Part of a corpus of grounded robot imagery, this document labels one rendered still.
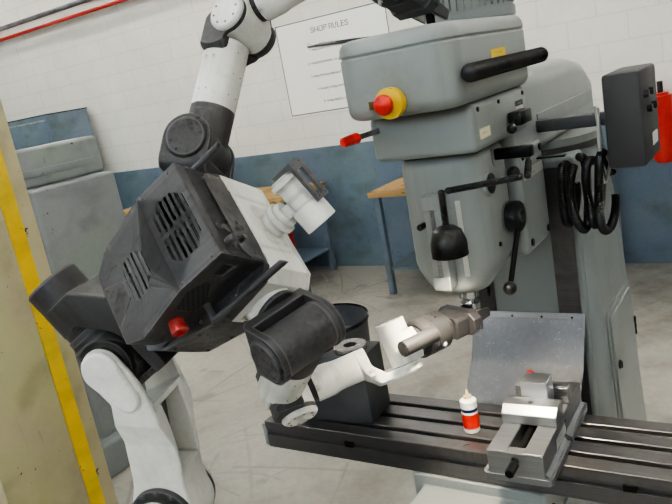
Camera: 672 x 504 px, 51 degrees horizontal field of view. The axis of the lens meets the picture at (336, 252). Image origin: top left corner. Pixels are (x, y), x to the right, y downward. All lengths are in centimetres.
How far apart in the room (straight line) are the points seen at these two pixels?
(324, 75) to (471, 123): 535
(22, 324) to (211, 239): 175
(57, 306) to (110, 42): 723
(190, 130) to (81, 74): 770
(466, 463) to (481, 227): 58
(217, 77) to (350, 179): 536
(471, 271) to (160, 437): 73
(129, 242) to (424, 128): 63
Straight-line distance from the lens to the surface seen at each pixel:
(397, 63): 139
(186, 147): 136
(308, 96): 688
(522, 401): 169
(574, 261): 198
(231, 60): 148
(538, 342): 205
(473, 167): 152
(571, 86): 217
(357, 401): 190
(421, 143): 149
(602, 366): 211
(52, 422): 295
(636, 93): 169
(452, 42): 138
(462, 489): 180
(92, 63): 888
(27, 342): 284
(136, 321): 129
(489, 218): 156
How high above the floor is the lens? 183
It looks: 14 degrees down
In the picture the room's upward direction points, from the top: 11 degrees counter-clockwise
